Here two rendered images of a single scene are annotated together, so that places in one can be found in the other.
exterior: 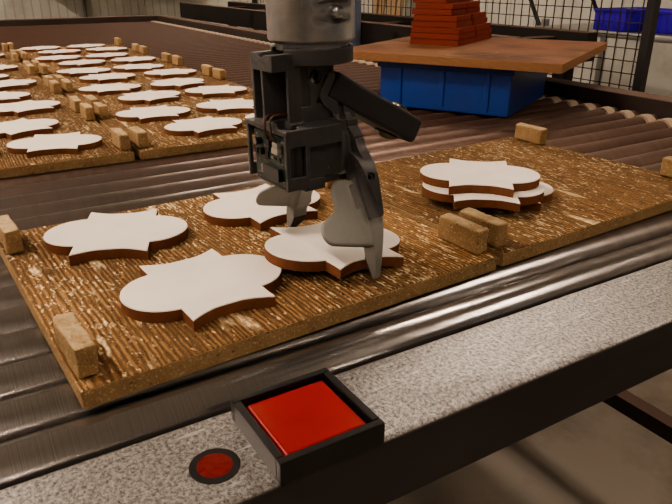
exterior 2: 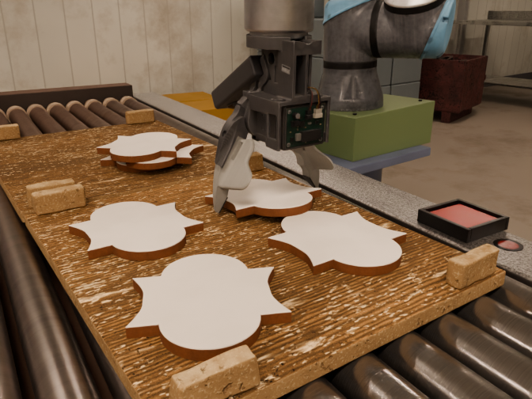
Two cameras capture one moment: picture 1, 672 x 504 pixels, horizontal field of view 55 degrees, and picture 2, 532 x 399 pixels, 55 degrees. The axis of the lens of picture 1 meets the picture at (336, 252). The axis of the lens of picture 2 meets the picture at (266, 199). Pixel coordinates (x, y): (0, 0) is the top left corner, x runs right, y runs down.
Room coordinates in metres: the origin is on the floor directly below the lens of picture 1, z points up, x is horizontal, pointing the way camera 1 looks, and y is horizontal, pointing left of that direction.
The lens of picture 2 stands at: (0.60, 0.60, 1.17)
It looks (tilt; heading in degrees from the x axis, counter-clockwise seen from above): 21 degrees down; 270
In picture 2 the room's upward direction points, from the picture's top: straight up
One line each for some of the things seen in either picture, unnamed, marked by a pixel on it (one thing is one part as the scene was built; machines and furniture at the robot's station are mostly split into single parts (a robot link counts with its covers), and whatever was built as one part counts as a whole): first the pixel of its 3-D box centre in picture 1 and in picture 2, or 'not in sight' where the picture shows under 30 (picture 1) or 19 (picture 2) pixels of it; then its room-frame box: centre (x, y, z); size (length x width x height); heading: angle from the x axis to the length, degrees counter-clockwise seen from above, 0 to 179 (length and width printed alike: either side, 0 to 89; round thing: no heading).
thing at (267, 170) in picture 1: (306, 116); (282, 91); (0.58, 0.03, 1.08); 0.09 x 0.08 x 0.12; 125
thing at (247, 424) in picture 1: (305, 420); (461, 218); (0.35, 0.02, 0.92); 0.08 x 0.08 x 0.02; 31
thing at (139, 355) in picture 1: (236, 252); (237, 245); (0.63, 0.10, 0.93); 0.41 x 0.35 x 0.02; 125
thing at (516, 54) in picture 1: (478, 49); not in sight; (1.61, -0.34, 1.03); 0.50 x 0.50 x 0.02; 60
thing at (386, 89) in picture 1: (465, 79); not in sight; (1.56, -0.30, 0.97); 0.31 x 0.31 x 0.10; 60
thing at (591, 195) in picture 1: (510, 184); (108, 157); (0.87, -0.24, 0.93); 0.41 x 0.35 x 0.02; 124
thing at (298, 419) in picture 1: (305, 422); (461, 220); (0.35, 0.02, 0.92); 0.06 x 0.06 x 0.01; 31
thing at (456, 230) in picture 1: (463, 233); (245, 163); (0.63, -0.13, 0.95); 0.06 x 0.02 x 0.03; 35
